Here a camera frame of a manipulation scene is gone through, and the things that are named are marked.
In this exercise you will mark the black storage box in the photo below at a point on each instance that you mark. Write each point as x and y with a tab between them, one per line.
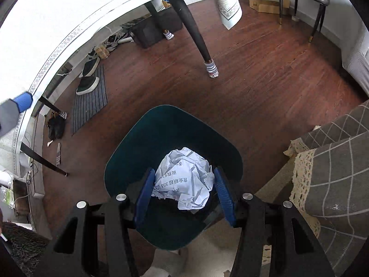
155	28

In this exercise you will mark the grey round armchair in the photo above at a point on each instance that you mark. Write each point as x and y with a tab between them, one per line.
360	63

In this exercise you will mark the pale leaf-print tablecloth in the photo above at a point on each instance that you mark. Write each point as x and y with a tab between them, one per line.
57	5

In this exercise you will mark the grey and white sneakers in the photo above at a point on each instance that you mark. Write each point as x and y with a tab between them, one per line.
115	41

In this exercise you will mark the teal trash bin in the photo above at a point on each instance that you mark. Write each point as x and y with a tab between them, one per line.
173	127

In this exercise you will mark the printed paper ball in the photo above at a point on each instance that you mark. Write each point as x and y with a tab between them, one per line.
184	179

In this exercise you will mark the flat cardboard on floor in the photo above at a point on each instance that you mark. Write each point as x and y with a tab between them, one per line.
268	5

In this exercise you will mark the grey checked tablecloth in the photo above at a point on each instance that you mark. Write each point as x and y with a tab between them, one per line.
340	179

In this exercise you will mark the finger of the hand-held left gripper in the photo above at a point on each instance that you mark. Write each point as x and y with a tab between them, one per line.
23	102

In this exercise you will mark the pair of black shoes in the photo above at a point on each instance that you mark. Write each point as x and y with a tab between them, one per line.
56	127

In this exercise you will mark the beige lace table cover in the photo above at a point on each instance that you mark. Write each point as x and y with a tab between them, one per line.
301	173

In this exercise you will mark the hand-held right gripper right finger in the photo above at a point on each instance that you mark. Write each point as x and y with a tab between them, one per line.
224	196

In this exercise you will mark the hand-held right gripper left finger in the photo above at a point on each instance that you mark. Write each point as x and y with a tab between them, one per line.
142	199

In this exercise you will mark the dark green slipper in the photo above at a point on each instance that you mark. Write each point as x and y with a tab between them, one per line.
89	66
88	85

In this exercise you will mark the striped grey floor mat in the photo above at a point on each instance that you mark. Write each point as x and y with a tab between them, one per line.
89	104

